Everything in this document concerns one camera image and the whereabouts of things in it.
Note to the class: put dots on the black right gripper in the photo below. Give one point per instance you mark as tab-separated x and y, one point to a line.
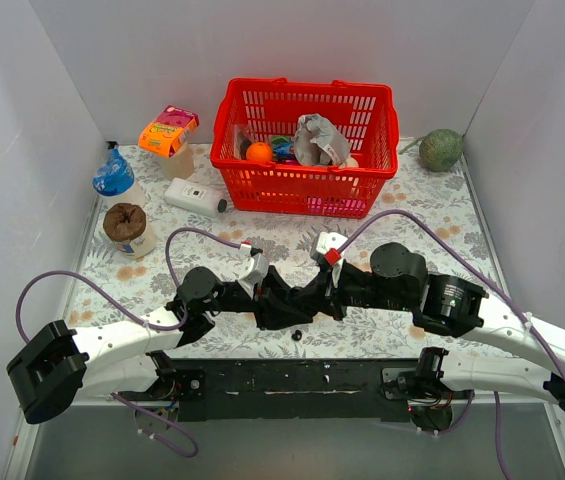
332	293

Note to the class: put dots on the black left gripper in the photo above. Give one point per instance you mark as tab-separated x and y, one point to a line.
261	301

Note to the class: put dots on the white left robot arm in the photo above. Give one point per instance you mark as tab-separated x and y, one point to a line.
59	364

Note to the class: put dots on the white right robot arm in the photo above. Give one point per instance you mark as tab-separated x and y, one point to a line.
448	306

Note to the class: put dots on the pink package in basket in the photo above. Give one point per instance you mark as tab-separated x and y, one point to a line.
336	207

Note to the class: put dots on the white lying bottle black cap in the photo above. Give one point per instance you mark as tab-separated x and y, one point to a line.
196	198

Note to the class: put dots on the floral table mat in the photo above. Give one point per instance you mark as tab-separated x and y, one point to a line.
432	214

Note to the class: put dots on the red plastic shopping basket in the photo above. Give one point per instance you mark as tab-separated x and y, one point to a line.
363	113

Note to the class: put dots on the orange fruit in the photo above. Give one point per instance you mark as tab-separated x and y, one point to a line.
259	152

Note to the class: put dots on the grey crumpled paper bag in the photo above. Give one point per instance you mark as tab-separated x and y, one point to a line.
318	143

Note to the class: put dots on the clear plastic jar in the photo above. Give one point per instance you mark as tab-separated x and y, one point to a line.
179	165

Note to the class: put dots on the brown lid white jar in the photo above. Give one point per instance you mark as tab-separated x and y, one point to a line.
127	227

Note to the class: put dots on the green round melon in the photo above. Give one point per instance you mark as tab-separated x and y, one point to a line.
441	149

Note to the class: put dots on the orange pink snack box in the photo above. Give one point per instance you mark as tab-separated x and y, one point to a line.
169	131

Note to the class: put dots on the blue lid plastic bottle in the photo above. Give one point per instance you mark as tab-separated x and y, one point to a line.
115	182

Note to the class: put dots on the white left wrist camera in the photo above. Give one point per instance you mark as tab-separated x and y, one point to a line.
255	269

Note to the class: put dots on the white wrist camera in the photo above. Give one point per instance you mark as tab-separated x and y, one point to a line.
325	251
255	269

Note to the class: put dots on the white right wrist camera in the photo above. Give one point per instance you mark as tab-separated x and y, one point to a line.
325	251

